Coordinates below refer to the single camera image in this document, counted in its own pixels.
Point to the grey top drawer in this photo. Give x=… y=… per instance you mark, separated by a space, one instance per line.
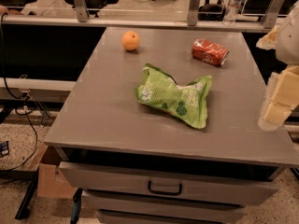
x=195 y=187

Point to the red coke can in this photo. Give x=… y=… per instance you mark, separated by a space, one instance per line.
x=209 y=52

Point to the green chip bag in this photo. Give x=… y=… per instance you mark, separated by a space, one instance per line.
x=188 y=103

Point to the orange fruit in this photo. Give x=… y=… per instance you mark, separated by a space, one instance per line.
x=130 y=40

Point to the metal railing frame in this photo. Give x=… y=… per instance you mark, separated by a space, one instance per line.
x=183 y=14

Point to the grey drawer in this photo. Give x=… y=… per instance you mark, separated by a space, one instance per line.
x=195 y=187
x=162 y=207

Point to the cardboard box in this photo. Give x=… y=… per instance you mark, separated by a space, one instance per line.
x=51 y=182

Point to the grey middle drawer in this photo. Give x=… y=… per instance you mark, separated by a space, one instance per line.
x=162 y=207

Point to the black bag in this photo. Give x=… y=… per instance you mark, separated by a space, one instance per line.
x=212 y=12

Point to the black drawer handle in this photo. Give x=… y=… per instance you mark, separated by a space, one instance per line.
x=164 y=190

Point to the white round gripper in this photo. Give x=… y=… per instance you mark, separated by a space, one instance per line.
x=289 y=39

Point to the clear plastic water bottle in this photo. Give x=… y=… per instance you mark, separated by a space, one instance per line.
x=231 y=11

